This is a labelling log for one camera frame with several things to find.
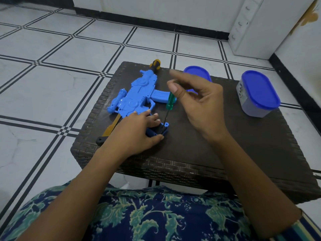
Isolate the green handled screwdriver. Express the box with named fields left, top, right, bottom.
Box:
left=160, top=91, right=176, bottom=135

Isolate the blue plastic lid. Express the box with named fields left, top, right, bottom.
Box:
left=183, top=66, right=212, bottom=94

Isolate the white cabinet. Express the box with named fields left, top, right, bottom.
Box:
left=228, top=0, right=317, bottom=60

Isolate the person's left forearm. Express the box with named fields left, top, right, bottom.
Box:
left=16, top=145, right=122, bottom=241

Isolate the clear container with blue lid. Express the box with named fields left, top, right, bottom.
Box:
left=236, top=70, right=281, bottom=118

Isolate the person's right forearm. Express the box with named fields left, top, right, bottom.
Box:
left=211, top=130, right=303, bottom=240

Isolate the brown wicker table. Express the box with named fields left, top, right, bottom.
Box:
left=70, top=61, right=321, bottom=205

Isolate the person's right hand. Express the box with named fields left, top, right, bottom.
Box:
left=167, top=69, right=228, bottom=142

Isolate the blue floral garment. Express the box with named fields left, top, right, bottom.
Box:
left=0, top=181, right=321, bottom=241

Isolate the blue toy gun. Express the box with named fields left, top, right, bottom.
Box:
left=96, top=59, right=177, bottom=146

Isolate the dark blue plastic part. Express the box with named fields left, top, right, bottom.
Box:
left=145, top=122, right=169, bottom=137

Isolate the person's left hand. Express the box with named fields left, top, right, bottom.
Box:
left=99, top=110, right=165, bottom=161

